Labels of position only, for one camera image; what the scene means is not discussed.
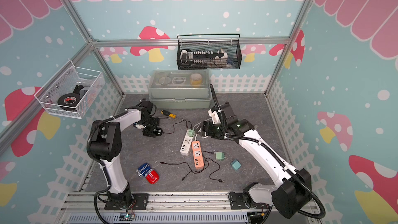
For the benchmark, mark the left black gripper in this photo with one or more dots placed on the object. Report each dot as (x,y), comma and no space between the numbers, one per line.
(148,132)

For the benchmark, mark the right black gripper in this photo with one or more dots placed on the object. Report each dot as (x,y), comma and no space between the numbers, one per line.
(209,131)

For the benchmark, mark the black silver electric shaver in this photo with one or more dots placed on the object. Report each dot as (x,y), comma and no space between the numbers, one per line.
(157,131)

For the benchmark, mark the white power strip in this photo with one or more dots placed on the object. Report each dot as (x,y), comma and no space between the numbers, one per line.
(186,145)

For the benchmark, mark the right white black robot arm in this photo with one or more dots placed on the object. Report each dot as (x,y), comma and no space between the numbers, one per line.
(292,191)

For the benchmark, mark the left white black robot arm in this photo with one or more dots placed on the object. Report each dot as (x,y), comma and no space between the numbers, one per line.
(104,146)

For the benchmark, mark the red blue electric shaver case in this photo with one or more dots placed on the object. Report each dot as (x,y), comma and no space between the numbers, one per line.
(147,172)

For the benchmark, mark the yellow black screwdriver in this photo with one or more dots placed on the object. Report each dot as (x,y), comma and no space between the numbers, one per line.
(170,115)

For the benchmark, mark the green charger adapter with prongs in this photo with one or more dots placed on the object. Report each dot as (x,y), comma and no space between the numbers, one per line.
(220,156)

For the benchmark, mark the orange power strip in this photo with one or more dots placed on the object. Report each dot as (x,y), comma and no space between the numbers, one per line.
(197,155)

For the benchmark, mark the translucent green storage box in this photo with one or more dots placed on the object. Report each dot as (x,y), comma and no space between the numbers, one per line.
(173,90)

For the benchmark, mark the teal cube adapter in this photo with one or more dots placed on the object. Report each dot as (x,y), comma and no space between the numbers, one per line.
(235,164)

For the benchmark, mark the yellow tape roll in box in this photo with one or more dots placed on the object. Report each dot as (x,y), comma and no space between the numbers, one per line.
(196,79)

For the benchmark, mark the black power strip in basket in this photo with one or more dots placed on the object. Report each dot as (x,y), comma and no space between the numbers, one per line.
(209,58)

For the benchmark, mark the black electrical tape roll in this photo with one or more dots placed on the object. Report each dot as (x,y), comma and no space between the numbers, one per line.
(69,102)

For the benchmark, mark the black wire mesh wall basket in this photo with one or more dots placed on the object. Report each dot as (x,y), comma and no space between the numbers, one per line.
(230,43)

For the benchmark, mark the white wire wall basket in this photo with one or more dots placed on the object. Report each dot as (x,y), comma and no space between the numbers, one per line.
(71,79)

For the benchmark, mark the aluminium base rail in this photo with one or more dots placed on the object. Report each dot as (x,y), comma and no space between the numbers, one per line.
(206,207)

